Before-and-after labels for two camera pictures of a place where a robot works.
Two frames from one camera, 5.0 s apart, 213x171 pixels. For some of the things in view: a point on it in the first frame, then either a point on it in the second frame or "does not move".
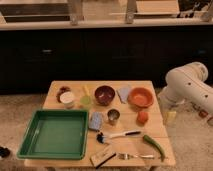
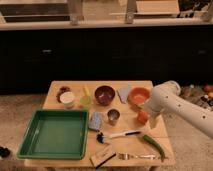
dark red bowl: x=104 y=95 does not move
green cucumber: x=155 y=145 does not move
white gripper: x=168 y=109 → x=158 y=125
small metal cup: x=113 y=116 does not move
